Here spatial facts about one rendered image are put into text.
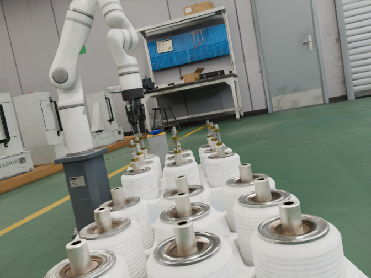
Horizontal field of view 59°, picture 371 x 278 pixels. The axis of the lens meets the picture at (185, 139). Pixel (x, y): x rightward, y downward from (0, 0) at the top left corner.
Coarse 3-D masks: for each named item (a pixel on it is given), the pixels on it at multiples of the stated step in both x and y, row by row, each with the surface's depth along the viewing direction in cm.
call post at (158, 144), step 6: (150, 138) 126; (156, 138) 126; (162, 138) 126; (150, 144) 127; (156, 144) 127; (162, 144) 127; (150, 150) 127; (156, 150) 127; (162, 150) 127; (168, 150) 133; (162, 156) 127; (162, 162) 127; (162, 168) 128
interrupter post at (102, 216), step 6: (96, 210) 47; (102, 210) 46; (108, 210) 47; (96, 216) 46; (102, 216) 46; (108, 216) 47; (96, 222) 47; (102, 222) 46; (108, 222) 47; (102, 228) 46; (108, 228) 47
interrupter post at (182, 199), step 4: (184, 192) 48; (176, 196) 47; (180, 196) 46; (184, 196) 46; (188, 196) 47; (176, 200) 47; (180, 200) 46; (184, 200) 46; (188, 200) 47; (176, 204) 47; (180, 204) 46; (184, 204) 46; (188, 204) 47; (176, 208) 47; (180, 208) 47; (184, 208) 46; (188, 208) 47; (180, 212) 47; (184, 212) 46; (188, 212) 47; (192, 212) 48; (180, 216) 47; (184, 216) 47
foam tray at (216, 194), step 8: (200, 168) 114; (200, 176) 102; (208, 184) 96; (160, 192) 95; (216, 192) 83; (152, 200) 84; (216, 200) 83; (152, 208) 83; (216, 208) 84; (224, 208) 84; (152, 216) 83
